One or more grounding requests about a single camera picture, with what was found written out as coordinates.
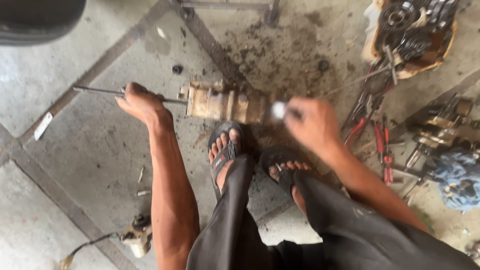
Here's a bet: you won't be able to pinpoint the red handled screwdriver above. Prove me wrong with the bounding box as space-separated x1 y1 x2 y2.
373 116 394 184

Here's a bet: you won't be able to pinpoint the black rubber tyre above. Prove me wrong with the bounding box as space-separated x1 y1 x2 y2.
0 0 87 47

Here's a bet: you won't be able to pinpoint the white sticker strip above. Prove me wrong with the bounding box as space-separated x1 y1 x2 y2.
34 112 53 142

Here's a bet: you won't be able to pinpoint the dirty metal engine block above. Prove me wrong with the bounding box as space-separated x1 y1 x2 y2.
178 80 276 125

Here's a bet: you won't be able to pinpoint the black left sandal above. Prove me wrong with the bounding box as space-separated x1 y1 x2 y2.
208 121 244 201

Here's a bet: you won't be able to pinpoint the tray of engine gears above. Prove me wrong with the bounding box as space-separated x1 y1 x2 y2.
361 0 460 80

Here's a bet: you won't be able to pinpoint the person's right leg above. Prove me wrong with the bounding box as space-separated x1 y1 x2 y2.
268 160 480 270

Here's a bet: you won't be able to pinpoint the metal stand frame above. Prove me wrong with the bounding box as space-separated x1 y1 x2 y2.
176 0 281 28

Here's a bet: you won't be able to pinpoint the long steel rod tool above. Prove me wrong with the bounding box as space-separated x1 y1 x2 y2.
73 85 188 106

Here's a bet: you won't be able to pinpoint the red handled pliers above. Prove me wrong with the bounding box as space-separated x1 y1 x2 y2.
343 88 387 147

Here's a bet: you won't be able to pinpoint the black right sandal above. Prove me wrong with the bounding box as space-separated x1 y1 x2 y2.
259 146 313 199

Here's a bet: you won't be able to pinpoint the person's right hand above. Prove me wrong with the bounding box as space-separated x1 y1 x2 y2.
282 97 343 154

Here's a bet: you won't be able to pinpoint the person's left hand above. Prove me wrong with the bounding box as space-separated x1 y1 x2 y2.
115 82 174 128

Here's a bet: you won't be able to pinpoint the person's left leg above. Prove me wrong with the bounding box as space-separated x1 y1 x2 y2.
186 127 274 270

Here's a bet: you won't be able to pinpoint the black sandal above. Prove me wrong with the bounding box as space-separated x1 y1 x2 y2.
208 121 244 201
259 146 313 199

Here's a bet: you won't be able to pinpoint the thin metal t-handle wrench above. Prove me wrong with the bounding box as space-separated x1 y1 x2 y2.
325 45 399 96

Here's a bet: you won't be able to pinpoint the greasy crankshaft assembly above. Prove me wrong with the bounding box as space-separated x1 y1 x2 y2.
403 94 480 171

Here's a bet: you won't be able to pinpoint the person's leg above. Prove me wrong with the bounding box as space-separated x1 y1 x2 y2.
268 160 480 270
186 127 274 270

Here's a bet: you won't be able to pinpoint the white part with cable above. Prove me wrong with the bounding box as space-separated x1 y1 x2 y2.
59 214 154 270

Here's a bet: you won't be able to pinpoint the small silver metal part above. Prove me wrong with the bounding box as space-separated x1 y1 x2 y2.
271 101 289 121

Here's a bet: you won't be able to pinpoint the blue rag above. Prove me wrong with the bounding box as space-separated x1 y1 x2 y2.
431 149 480 212

